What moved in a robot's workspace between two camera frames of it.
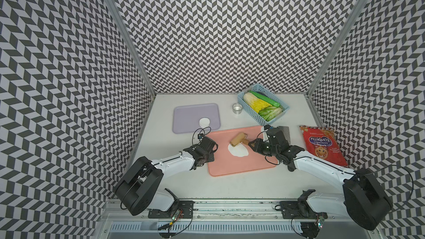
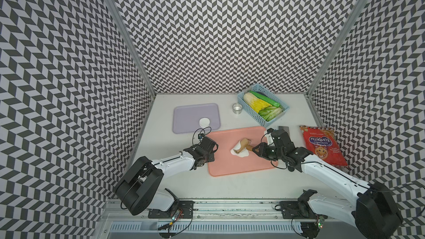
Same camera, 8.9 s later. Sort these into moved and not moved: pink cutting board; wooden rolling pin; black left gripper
Moved: wooden rolling pin
Not moved: black left gripper; pink cutting board
